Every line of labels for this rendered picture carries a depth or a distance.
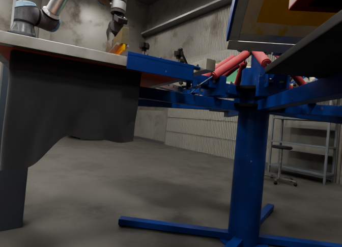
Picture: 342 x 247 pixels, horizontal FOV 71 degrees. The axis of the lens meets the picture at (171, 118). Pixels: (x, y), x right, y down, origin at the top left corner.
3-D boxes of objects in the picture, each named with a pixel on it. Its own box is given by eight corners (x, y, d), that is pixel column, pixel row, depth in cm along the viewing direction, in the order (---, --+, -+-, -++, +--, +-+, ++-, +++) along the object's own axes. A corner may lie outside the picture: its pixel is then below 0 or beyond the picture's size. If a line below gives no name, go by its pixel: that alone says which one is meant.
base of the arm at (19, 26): (7, 36, 154) (8, 21, 154) (33, 43, 164) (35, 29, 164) (9, 31, 143) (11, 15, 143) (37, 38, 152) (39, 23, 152)
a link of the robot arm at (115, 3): (127, 2, 121) (111, -3, 117) (126, 11, 121) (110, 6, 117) (124, 8, 128) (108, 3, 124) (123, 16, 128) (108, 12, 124)
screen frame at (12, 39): (-29, 37, 73) (-27, 24, 73) (8, 68, 126) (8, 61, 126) (192, 78, 107) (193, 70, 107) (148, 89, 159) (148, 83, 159)
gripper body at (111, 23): (120, 39, 129) (122, 17, 129) (124, 34, 121) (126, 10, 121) (106, 35, 125) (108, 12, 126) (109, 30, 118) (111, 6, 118)
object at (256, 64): (239, 263, 133) (260, 24, 135) (201, 230, 170) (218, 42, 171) (288, 252, 150) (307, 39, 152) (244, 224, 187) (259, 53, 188)
